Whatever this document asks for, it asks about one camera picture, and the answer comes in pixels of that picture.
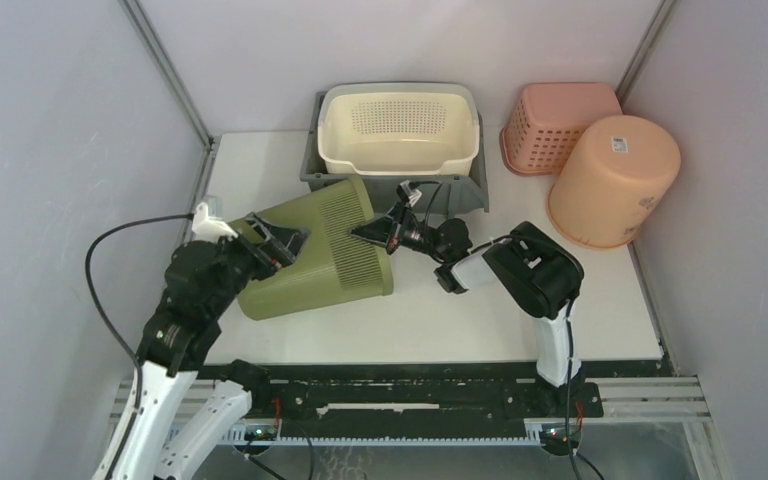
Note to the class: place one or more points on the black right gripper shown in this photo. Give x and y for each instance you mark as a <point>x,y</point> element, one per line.
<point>384,231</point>

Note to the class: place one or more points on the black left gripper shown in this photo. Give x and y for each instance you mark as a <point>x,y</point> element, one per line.
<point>284,244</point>

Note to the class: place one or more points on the green perforated waste bin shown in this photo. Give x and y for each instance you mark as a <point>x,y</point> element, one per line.
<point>333,267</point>

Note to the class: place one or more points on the cream perforated plastic basket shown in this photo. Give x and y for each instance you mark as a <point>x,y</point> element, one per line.
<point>398,128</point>

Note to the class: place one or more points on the pink perforated plastic basket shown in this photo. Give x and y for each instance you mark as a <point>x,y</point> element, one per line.
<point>548,120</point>

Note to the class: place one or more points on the orange plastic bucket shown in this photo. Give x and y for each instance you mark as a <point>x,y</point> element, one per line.
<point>618,172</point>

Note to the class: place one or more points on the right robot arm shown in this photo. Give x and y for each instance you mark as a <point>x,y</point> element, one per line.
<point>541,277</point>

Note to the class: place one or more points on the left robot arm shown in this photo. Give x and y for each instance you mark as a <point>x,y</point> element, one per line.
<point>166,363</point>

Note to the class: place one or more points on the grey plastic storage bin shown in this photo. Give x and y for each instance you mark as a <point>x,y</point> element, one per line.
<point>449,196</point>

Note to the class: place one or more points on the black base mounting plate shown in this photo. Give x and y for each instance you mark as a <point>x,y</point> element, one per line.
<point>434,401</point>

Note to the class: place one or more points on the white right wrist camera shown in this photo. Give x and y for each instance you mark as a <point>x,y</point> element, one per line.
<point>409,193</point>

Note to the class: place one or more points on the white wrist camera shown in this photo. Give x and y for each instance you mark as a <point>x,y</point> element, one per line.
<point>409,193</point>
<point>207,225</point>

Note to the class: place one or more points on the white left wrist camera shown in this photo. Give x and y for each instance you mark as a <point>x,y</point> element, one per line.
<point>207,225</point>

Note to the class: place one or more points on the left aluminium frame post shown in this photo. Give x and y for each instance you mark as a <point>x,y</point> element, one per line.
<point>138,17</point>

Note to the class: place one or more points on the aluminium frame post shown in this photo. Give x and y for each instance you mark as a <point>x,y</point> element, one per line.
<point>645,48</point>
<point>138,17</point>

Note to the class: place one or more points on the right aluminium frame post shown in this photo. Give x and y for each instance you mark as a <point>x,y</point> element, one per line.
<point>645,48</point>

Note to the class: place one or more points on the aluminium front rail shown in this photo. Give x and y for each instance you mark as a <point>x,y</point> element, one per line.
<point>635,401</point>

